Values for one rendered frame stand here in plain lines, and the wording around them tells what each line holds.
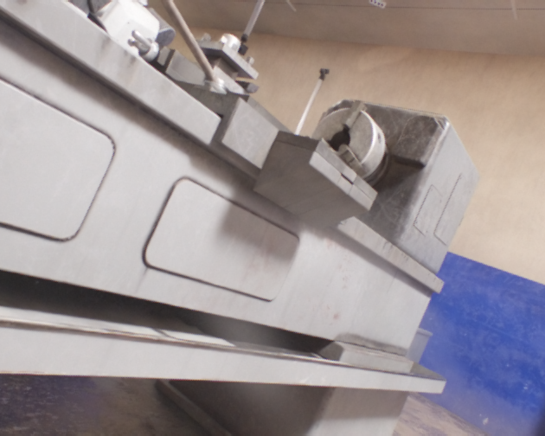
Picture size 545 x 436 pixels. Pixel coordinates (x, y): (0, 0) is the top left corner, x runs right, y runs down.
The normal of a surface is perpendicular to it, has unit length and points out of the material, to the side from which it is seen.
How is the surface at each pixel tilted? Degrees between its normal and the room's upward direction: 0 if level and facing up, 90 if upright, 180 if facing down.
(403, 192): 90
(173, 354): 90
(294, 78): 90
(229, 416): 90
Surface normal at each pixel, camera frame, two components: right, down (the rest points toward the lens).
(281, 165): -0.55, -0.27
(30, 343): 0.73, 0.31
